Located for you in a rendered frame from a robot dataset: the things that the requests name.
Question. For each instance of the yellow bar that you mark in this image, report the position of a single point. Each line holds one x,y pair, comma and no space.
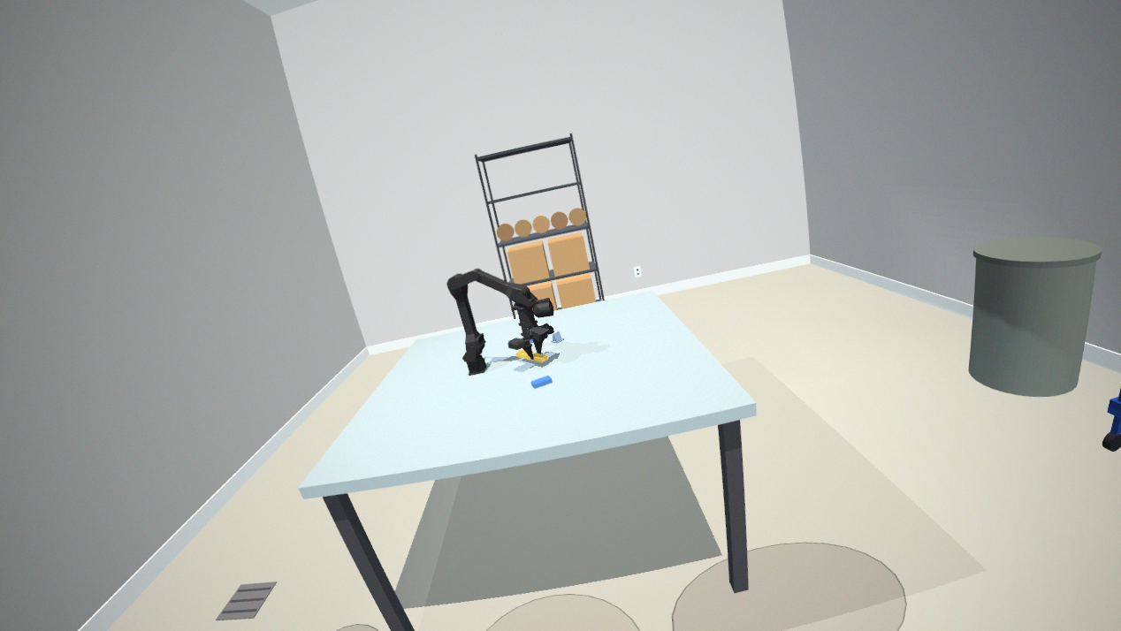
537,357

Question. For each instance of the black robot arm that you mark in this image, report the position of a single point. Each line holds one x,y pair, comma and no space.
524,302

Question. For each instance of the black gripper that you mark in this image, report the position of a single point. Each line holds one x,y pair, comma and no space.
518,343

